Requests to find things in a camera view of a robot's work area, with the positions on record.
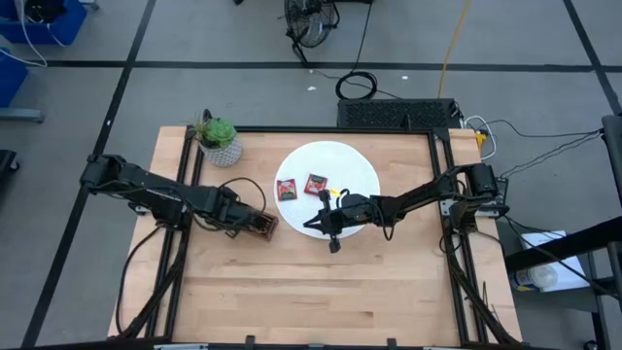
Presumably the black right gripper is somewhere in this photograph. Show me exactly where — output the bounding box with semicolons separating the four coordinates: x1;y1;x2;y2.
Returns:
302;189;376;255

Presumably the red strawberry tea packet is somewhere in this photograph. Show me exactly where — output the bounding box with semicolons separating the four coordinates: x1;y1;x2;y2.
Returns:
276;178;298;202
303;173;328;196

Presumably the wooden three-compartment tray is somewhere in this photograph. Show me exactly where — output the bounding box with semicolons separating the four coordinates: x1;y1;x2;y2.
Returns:
242;209;280;243

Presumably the white round placemat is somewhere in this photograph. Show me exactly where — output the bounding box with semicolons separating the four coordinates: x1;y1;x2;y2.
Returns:
274;140;381;240

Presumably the succulent in patterned white pot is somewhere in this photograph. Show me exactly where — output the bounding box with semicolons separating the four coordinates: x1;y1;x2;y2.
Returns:
188;116;243;169

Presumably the black perforated computer case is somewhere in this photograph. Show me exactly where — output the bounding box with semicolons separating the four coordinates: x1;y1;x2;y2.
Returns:
336;98;463;130

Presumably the black floor fan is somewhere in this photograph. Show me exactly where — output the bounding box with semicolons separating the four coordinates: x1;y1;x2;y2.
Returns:
283;0;340;64

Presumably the clear plastic jar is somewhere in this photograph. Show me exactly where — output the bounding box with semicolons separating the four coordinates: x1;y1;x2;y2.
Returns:
509;262;560;293

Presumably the grey cart base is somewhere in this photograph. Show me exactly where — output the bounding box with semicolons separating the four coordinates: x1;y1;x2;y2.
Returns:
0;107;45;123

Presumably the black metal stand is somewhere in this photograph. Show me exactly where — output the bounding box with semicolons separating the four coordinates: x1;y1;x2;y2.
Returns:
503;115;622;350

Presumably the large blue bin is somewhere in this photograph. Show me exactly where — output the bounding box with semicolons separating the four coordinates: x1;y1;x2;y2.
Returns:
0;0;88;46

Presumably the white cardboard box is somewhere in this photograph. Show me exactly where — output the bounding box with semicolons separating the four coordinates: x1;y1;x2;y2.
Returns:
509;230;592;293

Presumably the black coiled cable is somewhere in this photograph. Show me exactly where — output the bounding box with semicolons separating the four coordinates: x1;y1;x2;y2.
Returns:
333;0;402;102

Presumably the white cable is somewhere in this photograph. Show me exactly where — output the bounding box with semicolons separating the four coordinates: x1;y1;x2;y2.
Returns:
462;115;498;161

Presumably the yellow cable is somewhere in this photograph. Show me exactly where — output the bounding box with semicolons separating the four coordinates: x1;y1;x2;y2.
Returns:
435;0;473;100

